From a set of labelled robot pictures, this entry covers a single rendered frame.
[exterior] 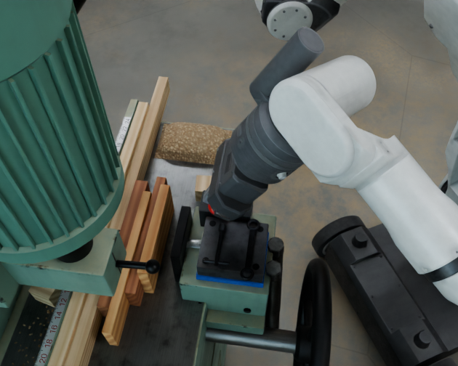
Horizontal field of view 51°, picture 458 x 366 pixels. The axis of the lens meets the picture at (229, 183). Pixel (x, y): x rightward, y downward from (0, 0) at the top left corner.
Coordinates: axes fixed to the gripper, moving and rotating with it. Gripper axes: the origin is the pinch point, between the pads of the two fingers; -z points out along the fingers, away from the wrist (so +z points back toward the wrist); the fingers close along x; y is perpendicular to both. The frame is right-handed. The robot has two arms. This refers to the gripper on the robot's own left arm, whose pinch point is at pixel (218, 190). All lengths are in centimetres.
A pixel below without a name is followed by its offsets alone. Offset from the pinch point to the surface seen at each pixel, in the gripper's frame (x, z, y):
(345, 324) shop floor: 22, -73, -87
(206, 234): -3.9, -5.9, -1.9
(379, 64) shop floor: 160, -64, -102
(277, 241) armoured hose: -2.1, -3.1, -12.5
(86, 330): -18.6, -18.7, 8.4
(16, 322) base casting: -14.8, -39.6, 16.4
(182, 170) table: 14.5, -18.6, 0.2
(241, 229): -2.4, -3.4, -6.3
